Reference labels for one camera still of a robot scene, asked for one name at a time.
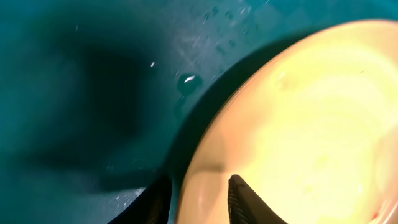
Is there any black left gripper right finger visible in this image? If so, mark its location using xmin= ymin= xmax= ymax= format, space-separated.
xmin=228 ymin=174 xmax=287 ymax=224

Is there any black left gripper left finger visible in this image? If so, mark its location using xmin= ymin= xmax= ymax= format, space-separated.
xmin=108 ymin=175 xmax=172 ymax=224

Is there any yellow plate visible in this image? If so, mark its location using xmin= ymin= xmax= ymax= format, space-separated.
xmin=176 ymin=20 xmax=397 ymax=223

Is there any blue plastic tray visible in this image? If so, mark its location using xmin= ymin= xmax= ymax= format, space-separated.
xmin=1 ymin=0 xmax=397 ymax=223

